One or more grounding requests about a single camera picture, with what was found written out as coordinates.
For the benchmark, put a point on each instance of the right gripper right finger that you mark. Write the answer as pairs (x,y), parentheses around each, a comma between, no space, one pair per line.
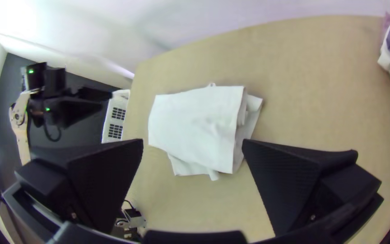
(283,183)

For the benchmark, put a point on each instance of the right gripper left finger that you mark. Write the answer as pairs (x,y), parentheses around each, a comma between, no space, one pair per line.
(97,183)

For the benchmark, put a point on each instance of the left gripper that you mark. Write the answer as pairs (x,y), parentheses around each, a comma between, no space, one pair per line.
(59,113)

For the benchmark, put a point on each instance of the white t-shirt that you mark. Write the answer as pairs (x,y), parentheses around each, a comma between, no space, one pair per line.
(198,128)

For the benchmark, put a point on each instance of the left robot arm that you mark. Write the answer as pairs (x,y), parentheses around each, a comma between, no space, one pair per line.
(20,128)

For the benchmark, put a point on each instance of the white laundry basket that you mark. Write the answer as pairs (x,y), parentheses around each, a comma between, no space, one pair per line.
(117,115)

